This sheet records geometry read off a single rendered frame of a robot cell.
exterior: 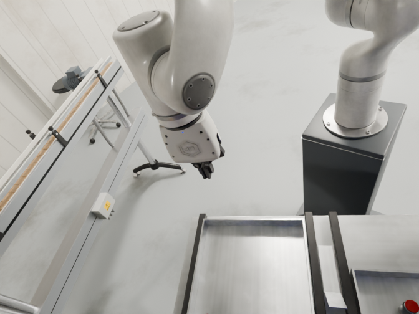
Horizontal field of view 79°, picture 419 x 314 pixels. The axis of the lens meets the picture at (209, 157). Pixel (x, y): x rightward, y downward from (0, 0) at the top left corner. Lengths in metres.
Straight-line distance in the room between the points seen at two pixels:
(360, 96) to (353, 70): 0.09
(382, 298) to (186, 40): 0.59
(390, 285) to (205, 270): 0.40
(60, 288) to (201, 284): 0.88
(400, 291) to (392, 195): 1.24
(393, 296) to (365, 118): 0.50
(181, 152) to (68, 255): 1.05
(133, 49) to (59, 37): 3.00
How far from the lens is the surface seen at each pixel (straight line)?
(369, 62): 0.80
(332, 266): 0.67
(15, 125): 3.32
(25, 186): 1.25
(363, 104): 0.88
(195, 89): 0.32
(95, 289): 1.99
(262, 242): 0.69
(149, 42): 0.36
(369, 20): 0.75
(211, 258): 0.70
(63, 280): 1.45
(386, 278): 0.68
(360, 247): 0.70
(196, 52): 0.31
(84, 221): 1.49
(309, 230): 0.68
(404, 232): 0.74
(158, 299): 1.73
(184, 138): 0.46
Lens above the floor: 1.51
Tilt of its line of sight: 45 degrees down
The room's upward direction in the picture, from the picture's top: 22 degrees counter-clockwise
